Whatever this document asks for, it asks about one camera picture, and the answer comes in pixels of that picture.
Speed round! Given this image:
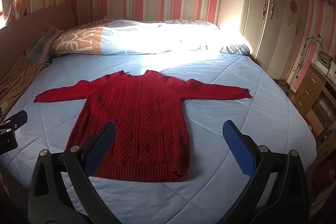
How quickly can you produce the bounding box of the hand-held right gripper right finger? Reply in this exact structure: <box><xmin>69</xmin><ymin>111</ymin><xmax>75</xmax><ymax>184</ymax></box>
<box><xmin>223</xmin><ymin>120</ymin><xmax>310</xmax><ymax>224</ymax></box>

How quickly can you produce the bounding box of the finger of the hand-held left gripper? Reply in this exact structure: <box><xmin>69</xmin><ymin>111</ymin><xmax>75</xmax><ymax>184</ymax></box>
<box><xmin>0</xmin><ymin>110</ymin><xmax>28</xmax><ymax>135</ymax></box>

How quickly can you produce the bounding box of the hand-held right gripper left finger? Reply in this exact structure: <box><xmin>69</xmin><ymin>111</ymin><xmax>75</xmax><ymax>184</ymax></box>
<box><xmin>28</xmin><ymin>121</ymin><xmax>116</xmax><ymax>224</ymax></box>

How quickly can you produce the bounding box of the red knitted sweater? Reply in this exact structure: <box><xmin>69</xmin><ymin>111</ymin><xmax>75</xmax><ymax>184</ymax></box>
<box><xmin>34</xmin><ymin>70</ymin><xmax>253</xmax><ymax>183</ymax></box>

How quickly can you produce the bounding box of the brown cloth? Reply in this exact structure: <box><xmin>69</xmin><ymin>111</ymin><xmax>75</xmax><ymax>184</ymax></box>
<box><xmin>0</xmin><ymin>55</ymin><xmax>53</xmax><ymax>114</ymax></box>

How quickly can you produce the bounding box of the wooden dresser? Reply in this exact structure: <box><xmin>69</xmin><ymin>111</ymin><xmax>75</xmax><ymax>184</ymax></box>
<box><xmin>291</xmin><ymin>61</ymin><xmax>336</xmax><ymax>135</ymax></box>

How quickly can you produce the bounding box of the pink padded headboard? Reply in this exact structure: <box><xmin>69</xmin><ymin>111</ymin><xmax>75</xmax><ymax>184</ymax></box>
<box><xmin>0</xmin><ymin>2</ymin><xmax>79</xmax><ymax>83</ymax></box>

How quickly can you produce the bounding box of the blue pillow with orange band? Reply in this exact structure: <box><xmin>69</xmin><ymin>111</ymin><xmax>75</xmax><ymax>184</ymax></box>
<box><xmin>51</xmin><ymin>20</ymin><xmax>184</xmax><ymax>56</ymax></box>

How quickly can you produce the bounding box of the desk lamp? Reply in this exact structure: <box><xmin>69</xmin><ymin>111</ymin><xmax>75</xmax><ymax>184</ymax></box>
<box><xmin>297</xmin><ymin>34</ymin><xmax>324</xmax><ymax>75</ymax></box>

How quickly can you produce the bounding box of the green box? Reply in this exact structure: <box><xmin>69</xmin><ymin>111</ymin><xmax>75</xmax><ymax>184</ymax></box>
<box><xmin>318</xmin><ymin>52</ymin><xmax>332</xmax><ymax>67</ymax></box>

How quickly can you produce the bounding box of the cream wardrobe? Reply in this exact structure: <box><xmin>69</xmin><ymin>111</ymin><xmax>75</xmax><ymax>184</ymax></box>
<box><xmin>240</xmin><ymin>0</ymin><xmax>309</xmax><ymax>80</ymax></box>

